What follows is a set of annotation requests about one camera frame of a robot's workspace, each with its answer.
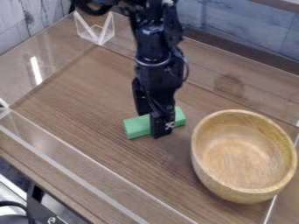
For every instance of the clear acrylic corner bracket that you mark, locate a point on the clear acrylic corner bracket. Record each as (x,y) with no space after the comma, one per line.
(97,34)

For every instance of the green rectangular block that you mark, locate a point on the green rectangular block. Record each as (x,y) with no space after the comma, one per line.
(138,127)

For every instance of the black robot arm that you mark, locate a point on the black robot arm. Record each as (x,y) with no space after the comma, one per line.
(154,21)

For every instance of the wooden bowl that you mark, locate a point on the wooden bowl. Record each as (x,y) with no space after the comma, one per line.
(243,156)

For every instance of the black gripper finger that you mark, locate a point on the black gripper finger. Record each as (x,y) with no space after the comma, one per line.
(162,123)
(142,104)

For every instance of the black metal table frame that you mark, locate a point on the black metal table frame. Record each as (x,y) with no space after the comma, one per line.
(47,210)

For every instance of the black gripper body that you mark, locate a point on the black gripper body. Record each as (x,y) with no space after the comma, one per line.
(161,77)

